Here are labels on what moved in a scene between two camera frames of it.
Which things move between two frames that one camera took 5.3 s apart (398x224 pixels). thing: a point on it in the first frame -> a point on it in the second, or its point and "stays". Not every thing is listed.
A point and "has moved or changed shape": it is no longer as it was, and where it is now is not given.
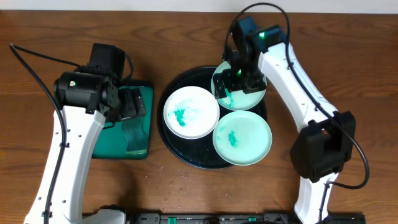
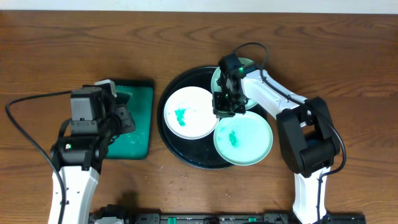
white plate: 191,112 stays
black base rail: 245,218 stays
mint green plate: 242,138 stays
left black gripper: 131,104 -> 121,115
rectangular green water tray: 130,137 stays
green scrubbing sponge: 137,139 has moved or changed shape
